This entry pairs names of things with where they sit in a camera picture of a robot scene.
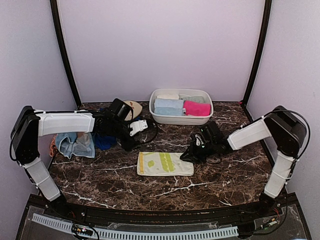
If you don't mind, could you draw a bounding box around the black left frame post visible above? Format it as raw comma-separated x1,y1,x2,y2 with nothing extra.
49,0,82,107

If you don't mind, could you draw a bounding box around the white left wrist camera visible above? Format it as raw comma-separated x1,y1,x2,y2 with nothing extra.
129,119,148,137

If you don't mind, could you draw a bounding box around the pink towel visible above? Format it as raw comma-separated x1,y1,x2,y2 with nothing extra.
183,100,211,117

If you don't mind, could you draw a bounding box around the black front rail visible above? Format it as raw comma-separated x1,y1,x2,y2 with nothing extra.
27,193,298,227

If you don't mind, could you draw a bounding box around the light blue crumpled towel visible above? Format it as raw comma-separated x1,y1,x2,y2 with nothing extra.
55,132,96,160

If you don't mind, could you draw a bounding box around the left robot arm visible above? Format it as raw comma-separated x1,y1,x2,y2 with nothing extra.
9,98,148,218

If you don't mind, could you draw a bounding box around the white plastic tub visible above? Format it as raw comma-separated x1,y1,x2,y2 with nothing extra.
149,88,214,125

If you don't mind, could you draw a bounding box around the light blue rolled towel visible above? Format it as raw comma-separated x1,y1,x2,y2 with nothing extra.
154,107,184,116
154,98,184,109

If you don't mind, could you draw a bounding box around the black right frame post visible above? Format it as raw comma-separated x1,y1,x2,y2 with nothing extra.
241,0,273,108

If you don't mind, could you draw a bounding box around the orange peach towel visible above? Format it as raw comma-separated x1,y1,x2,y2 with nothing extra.
49,134,58,158

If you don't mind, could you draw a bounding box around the light blue rolled towel front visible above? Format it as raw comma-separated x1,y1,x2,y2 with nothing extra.
154,107,184,116

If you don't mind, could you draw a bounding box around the green rolled towel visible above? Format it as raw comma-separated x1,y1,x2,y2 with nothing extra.
181,96,205,104

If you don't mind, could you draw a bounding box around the light blue rolled towel back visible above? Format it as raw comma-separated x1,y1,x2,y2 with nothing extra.
154,98,184,109

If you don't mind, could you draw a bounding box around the white rolled towel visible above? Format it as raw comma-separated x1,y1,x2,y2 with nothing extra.
156,93,180,100

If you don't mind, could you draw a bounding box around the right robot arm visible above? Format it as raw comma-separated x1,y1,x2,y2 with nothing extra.
180,105,311,217

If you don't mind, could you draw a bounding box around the yellow green patterned towel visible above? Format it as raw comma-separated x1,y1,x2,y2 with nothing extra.
136,152,194,177

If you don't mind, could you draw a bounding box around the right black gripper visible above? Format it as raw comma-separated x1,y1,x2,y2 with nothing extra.
180,140,217,164

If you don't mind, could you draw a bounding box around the black frame post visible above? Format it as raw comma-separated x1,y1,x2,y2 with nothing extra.
49,0,82,107
241,0,273,108

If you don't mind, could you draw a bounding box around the white slotted cable duct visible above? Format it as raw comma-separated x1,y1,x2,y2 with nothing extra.
31,213,239,240

